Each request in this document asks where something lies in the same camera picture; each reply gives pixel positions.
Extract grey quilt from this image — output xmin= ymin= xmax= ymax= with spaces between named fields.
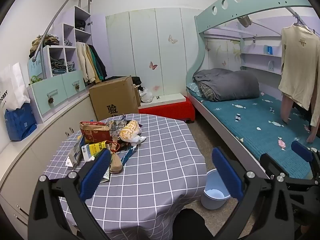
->
xmin=192 ymin=69 xmax=260 ymax=102

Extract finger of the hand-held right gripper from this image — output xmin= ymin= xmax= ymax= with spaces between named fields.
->
xmin=291 ymin=141 xmax=319 ymax=171
xmin=259 ymin=152 xmax=286 ymax=178

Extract white crumpled wrapper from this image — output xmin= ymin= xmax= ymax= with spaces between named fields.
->
xmin=130 ymin=135 xmax=147 ymax=146

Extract blue shopping bag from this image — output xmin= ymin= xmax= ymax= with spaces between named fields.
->
xmin=4 ymin=102 xmax=38 ymax=141

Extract red covered low bench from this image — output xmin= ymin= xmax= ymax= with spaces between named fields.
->
xmin=138 ymin=93 xmax=196 ymax=123

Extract grey hanging bag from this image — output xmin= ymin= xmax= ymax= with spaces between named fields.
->
xmin=237 ymin=15 xmax=252 ymax=28

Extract black hanging jacket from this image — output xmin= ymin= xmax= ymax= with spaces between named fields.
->
xmin=91 ymin=44 xmax=108 ymax=79

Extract yellow white carton box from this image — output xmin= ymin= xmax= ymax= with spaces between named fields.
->
xmin=81 ymin=141 xmax=108 ymax=162

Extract dark hanging garment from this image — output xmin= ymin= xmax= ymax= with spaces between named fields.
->
xmin=292 ymin=100 xmax=313 ymax=128

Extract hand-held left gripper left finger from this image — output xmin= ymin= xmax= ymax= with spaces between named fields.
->
xmin=27 ymin=148 xmax=112 ymax=240

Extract purple stair shelf cabinet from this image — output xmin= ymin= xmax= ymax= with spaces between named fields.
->
xmin=27 ymin=6 xmax=93 ymax=123

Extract clothes hanger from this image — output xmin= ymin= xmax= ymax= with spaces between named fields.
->
xmin=292 ymin=15 xmax=316 ymax=33

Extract white paper bag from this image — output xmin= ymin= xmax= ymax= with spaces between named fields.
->
xmin=0 ymin=62 xmax=32 ymax=111

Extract cream hanging jacket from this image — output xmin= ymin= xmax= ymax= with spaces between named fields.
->
xmin=76 ymin=42 xmax=97 ymax=84

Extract blue strip wrapper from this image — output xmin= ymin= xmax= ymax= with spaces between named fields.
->
xmin=120 ymin=145 xmax=137 ymax=163

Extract large cardboard box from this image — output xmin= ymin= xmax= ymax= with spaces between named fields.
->
xmin=89 ymin=76 xmax=140 ymax=122

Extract bed with teal mattress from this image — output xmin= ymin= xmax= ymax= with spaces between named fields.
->
xmin=187 ymin=82 xmax=320 ymax=178

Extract green hanging jacket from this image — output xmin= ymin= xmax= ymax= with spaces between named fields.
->
xmin=87 ymin=45 xmax=103 ymax=79

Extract blue white carton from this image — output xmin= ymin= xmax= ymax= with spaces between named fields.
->
xmin=67 ymin=135 xmax=86 ymax=168

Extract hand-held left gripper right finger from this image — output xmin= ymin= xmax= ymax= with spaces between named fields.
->
xmin=211 ymin=147 xmax=310 ymax=240

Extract white wardrobe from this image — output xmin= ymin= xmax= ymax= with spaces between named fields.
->
xmin=105 ymin=7 xmax=202 ymax=98

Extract olive folded clothes pile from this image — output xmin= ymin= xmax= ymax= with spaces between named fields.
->
xmin=29 ymin=34 xmax=61 ymax=56

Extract white curved low cabinet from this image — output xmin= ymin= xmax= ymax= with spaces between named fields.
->
xmin=0 ymin=90 xmax=98 ymax=233

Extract blue plastic bin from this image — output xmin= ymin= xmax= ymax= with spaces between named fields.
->
xmin=201 ymin=169 xmax=232 ymax=210

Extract yellow patterned bag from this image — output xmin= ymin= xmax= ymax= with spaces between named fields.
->
xmin=119 ymin=120 xmax=141 ymax=141

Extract white plastic bag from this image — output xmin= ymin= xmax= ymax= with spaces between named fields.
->
xmin=139 ymin=87 xmax=154 ymax=103

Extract pink hanging garment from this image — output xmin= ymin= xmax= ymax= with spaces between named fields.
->
xmin=280 ymin=94 xmax=317 ymax=143

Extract teal bunk bed frame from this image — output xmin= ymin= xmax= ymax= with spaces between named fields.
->
xmin=185 ymin=0 xmax=320 ymax=180

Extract table with grey checked cloth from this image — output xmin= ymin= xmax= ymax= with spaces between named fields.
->
xmin=44 ymin=114 xmax=208 ymax=240

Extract purple bed wall shelf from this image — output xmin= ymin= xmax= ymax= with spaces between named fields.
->
xmin=240 ymin=50 xmax=283 ymax=76

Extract metal handrail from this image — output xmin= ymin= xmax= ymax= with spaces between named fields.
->
xmin=34 ymin=0 xmax=92 ymax=79

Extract red brown paper bag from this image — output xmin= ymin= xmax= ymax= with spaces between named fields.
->
xmin=79 ymin=121 xmax=112 ymax=143

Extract metal clothes rail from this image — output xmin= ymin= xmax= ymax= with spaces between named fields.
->
xmin=285 ymin=6 xmax=320 ymax=36

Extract person's leg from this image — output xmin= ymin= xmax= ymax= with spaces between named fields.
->
xmin=172 ymin=209 xmax=208 ymax=240

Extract brown paper pouch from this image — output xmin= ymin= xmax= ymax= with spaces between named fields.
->
xmin=110 ymin=152 xmax=123 ymax=174

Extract beige hanging sweater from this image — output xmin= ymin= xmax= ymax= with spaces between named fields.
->
xmin=278 ymin=24 xmax=320 ymax=128

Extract grey folded clothes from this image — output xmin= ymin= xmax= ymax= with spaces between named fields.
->
xmin=50 ymin=57 xmax=67 ymax=74

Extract striped blue pillow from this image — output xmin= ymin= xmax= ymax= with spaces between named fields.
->
xmin=187 ymin=82 xmax=203 ymax=97

